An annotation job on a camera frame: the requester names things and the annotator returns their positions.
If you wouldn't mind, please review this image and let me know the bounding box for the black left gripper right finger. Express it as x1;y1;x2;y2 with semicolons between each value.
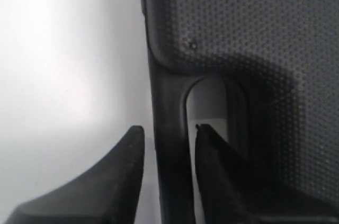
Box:
195;124;338;223

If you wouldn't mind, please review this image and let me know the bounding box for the black plastic carry case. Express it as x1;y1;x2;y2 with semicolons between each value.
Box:
141;0;338;223

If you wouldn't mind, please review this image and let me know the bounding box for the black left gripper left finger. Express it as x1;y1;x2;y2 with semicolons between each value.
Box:
6;126;145;223

